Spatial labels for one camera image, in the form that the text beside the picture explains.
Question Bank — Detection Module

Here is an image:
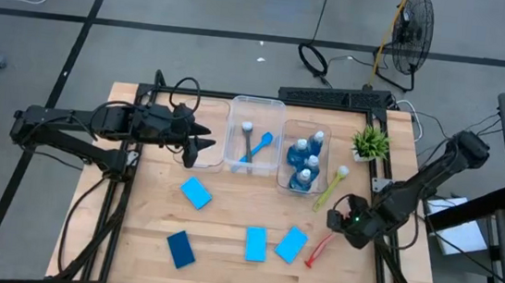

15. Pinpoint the blue dish soap bottle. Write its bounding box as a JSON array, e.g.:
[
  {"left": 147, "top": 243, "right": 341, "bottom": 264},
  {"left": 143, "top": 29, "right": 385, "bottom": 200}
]
[
  {"left": 306, "top": 129, "right": 327, "bottom": 158},
  {"left": 301, "top": 154, "right": 324, "bottom": 179},
  {"left": 288, "top": 166, "right": 315, "bottom": 194},
  {"left": 285, "top": 137, "right": 312, "bottom": 170}
]

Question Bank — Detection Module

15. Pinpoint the light blue sponge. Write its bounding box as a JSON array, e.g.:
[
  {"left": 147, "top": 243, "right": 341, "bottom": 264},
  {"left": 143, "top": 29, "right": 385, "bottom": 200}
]
[
  {"left": 243, "top": 226, "right": 270, "bottom": 264},
  {"left": 274, "top": 224, "right": 311, "bottom": 266},
  {"left": 178, "top": 175, "right": 216, "bottom": 212}
]

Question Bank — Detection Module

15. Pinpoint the thin black cable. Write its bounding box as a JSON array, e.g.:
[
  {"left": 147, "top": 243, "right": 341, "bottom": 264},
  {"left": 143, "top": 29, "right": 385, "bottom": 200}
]
[{"left": 411, "top": 105, "right": 505, "bottom": 165}]

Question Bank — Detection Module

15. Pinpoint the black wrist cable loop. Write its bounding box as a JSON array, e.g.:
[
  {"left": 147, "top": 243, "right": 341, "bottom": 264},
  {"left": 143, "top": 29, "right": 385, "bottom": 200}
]
[{"left": 167, "top": 75, "right": 203, "bottom": 115}]

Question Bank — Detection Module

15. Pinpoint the black aluminium table frame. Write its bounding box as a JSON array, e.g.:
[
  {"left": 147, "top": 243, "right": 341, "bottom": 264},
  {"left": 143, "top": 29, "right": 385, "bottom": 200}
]
[{"left": 52, "top": 61, "right": 460, "bottom": 283}]

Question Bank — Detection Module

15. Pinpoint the black desk crossbar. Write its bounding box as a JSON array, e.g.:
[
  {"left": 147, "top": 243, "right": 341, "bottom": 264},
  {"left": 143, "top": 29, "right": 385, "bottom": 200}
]
[{"left": 424, "top": 178, "right": 505, "bottom": 240}]

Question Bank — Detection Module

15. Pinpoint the green plant in white pot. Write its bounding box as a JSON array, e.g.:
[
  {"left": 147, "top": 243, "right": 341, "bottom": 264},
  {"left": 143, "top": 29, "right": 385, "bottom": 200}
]
[{"left": 349, "top": 122, "right": 394, "bottom": 166}]

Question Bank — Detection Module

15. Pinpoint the dark blue sponge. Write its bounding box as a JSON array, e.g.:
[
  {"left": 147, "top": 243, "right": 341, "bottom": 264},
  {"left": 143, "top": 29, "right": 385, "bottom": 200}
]
[{"left": 163, "top": 228, "right": 199, "bottom": 272}]

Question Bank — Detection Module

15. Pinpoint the clear tall plastic bin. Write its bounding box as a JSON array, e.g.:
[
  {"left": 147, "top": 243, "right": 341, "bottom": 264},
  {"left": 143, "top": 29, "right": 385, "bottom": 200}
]
[{"left": 222, "top": 92, "right": 289, "bottom": 178}]

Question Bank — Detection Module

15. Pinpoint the long black cable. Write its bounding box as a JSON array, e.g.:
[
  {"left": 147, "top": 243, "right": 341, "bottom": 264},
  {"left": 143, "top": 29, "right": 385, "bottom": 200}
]
[{"left": 422, "top": 218, "right": 505, "bottom": 283}]

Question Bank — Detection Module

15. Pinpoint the short white cable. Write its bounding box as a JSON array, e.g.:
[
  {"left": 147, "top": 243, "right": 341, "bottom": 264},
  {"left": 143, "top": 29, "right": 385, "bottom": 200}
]
[{"left": 390, "top": 98, "right": 427, "bottom": 145}]

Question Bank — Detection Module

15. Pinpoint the yellow-green dish brush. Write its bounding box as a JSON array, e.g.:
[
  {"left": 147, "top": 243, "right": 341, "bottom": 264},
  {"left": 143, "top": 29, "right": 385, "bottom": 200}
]
[{"left": 312, "top": 162, "right": 352, "bottom": 215}]

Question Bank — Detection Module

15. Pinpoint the grey dish brush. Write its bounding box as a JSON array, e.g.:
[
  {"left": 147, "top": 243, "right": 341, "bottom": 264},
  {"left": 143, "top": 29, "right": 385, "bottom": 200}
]
[{"left": 236, "top": 120, "right": 258, "bottom": 175}]

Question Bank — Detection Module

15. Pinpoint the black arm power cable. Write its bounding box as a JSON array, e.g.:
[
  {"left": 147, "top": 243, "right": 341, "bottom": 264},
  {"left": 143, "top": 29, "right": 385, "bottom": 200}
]
[{"left": 55, "top": 170, "right": 110, "bottom": 279}]

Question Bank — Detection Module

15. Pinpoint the black floor fan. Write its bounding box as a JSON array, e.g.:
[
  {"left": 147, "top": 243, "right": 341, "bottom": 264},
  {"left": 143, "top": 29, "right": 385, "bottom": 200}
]
[{"left": 368, "top": 0, "right": 438, "bottom": 95}]

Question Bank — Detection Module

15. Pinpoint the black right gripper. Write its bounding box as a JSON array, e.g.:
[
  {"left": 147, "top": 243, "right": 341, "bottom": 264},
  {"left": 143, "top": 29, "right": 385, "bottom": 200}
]
[{"left": 324, "top": 191, "right": 390, "bottom": 252}]

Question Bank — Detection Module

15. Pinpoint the black coiled cable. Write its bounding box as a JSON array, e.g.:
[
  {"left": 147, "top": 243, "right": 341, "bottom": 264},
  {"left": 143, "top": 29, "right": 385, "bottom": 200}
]
[{"left": 294, "top": 0, "right": 341, "bottom": 88}]

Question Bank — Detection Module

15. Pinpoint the red dish brush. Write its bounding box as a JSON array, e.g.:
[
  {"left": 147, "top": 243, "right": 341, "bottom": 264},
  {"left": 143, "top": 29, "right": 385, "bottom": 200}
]
[{"left": 303, "top": 229, "right": 337, "bottom": 272}]

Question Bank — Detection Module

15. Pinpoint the blue dish brush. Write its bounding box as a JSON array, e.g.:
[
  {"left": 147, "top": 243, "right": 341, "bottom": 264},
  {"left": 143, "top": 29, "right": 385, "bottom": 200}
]
[{"left": 229, "top": 128, "right": 276, "bottom": 178}]

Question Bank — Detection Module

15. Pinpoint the grey metal base bracket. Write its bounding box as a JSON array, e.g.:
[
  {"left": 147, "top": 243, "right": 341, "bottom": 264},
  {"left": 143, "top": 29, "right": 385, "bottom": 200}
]
[
  {"left": 123, "top": 149, "right": 142, "bottom": 168},
  {"left": 370, "top": 176, "right": 394, "bottom": 196}
]

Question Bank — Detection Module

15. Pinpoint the yellow cable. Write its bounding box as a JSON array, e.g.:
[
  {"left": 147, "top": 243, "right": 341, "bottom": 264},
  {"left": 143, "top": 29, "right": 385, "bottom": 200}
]
[{"left": 366, "top": 0, "right": 413, "bottom": 92}]

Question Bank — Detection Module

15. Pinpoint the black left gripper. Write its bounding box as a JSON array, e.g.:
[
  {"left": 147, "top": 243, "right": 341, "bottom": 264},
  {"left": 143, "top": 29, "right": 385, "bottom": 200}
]
[{"left": 127, "top": 100, "right": 221, "bottom": 172}]

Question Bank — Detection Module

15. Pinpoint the clear shallow plastic bin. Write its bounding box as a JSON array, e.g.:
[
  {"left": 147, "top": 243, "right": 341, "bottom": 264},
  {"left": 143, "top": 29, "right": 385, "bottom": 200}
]
[
  {"left": 275, "top": 117, "right": 335, "bottom": 199},
  {"left": 171, "top": 95, "right": 233, "bottom": 174}
]

